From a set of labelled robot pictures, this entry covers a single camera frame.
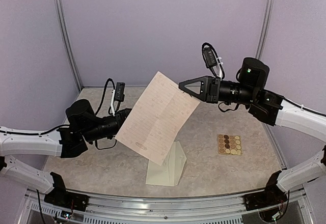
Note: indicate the cream paper envelope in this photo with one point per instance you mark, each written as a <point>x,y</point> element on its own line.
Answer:
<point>169,173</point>

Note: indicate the right aluminium frame post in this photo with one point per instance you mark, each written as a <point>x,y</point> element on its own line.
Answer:
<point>265,27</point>

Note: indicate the left aluminium frame post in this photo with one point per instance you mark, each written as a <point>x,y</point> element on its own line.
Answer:
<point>67,44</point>

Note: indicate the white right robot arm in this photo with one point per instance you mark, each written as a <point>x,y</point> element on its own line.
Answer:
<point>269,108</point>

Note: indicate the aluminium frame post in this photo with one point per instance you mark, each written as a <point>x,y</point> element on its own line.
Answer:
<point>265,27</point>
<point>67,44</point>

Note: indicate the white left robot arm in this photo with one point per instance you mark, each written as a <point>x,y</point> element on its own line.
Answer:
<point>64,141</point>

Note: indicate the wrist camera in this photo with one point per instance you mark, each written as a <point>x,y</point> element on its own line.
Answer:
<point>117,98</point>
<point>212,61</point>

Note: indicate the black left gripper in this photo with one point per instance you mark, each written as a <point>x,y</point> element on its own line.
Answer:
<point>119,116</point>

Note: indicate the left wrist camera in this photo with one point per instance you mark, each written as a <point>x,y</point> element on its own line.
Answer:
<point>117,98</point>

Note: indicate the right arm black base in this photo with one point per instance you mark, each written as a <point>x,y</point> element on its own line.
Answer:
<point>271,195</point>

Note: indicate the brown sticker sheet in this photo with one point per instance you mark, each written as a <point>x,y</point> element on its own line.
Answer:
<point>229,144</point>

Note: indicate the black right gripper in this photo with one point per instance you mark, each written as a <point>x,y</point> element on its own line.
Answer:
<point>210,88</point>

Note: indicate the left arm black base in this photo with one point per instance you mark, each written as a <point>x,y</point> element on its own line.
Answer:
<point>60,196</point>

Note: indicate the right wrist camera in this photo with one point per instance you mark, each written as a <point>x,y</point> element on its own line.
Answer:
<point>212,61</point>

